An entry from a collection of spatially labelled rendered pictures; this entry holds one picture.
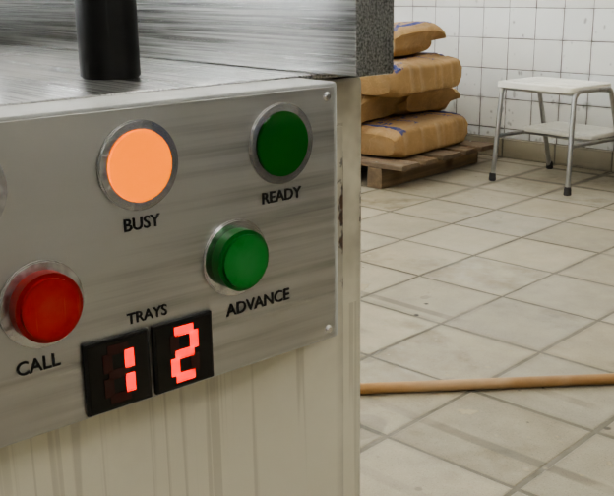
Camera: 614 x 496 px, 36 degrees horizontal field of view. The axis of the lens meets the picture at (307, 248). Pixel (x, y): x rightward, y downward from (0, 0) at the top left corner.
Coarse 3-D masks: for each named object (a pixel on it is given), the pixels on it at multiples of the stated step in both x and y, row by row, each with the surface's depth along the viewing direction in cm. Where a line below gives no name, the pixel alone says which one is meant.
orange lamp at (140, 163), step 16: (128, 144) 40; (144, 144) 40; (160, 144) 41; (112, 160) 40; (128, 160) 40; (144, 160) 41; (160, 160) 41; (112, 176) 40; (128, 176) 40; (144, 176) 41; (160, 176) 41; (128, 192) 40; (144, 192) 41
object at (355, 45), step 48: (0, 0) 79; (48, 0) 72; (144, 0) 62; (192, 0) 58; (240, 0) 54; (288, 0) 51; (336, 0) 48; (384, 0) 48; (144, 48) 63; (192, 48) 59; (240, 48) 55; (288, 48) 52; (336, 48) 49; (384, 48) 49
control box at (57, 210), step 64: (0, 128) 36; (64, 128) 38; (128, 128) 40; (192, 128) 42; (256, 128) 44; (320, 128) 47; (0, 192) 37; (64, 192) 39; (192, 192) 43; (256, 192) 45; (320, 192) 48; (0, 256) 38; (64, 256) 39; (128, 256) 41; (192, 256) 44; (320, 256) 49; (0, 320) 38; (128, 320) 42; (192, 320) 44; (256, 320) 47; (320, 320) 50; (0, 384) 39; (64, 384) 41
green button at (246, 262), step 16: (224, 240) 44; (240, 240) 44; (256, 240) 45; (224, 256) 44; (240, 256) 44; (256, 256) 45; (224, 272) 44; (240, 272) 45; (256, 272) 45; (240, 288) 45
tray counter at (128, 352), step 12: (108, 348) 41; (120, 348) 42; (132, 348) 42; (108, 360) 42; (132, 360) 42; (108, 372) 42; (120, 372) 42; (132, 372) 42; (108, 384) 42; (132, 384) 43; (108, 396) 42; (120, 396) 42
